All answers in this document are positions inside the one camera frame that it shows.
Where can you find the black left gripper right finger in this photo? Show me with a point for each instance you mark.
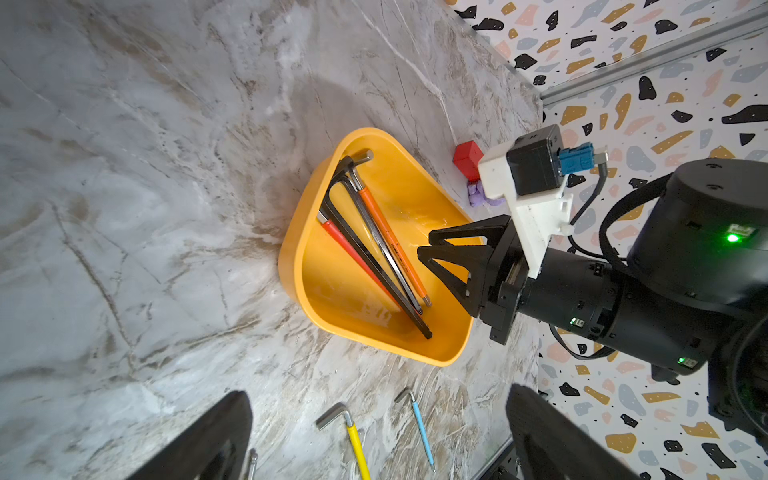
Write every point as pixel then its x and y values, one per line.
pixel 551 447

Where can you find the blue hex key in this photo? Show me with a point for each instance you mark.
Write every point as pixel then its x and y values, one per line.
pixel 407 393

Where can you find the yellow plastic storage box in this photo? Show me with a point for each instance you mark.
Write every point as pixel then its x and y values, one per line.
pixel 335 292

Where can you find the red hex key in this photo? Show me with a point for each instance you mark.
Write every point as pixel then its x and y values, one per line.
pixel 332 230

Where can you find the aluminium corner post right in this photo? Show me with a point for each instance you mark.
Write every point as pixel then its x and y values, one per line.
pixel 749 23

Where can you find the red block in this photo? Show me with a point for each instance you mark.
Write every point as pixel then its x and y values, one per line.
pixel 466 158

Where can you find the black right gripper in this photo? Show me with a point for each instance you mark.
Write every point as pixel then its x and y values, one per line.
pixel 571 293

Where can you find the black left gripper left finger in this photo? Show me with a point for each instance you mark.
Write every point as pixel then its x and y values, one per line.
pixel 215 446

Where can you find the yellow hex key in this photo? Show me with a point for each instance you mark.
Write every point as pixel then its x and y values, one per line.
pixel 341 410

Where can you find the long black hex key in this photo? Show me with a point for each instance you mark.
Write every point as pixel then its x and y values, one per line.
pixel 384 273

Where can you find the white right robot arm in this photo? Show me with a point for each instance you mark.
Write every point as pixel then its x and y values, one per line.
pixel 680 283

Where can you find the orange hex key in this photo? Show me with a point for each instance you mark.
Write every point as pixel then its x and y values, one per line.
pixel 415 287

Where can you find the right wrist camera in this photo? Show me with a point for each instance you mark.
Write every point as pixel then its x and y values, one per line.
pixel 529 174

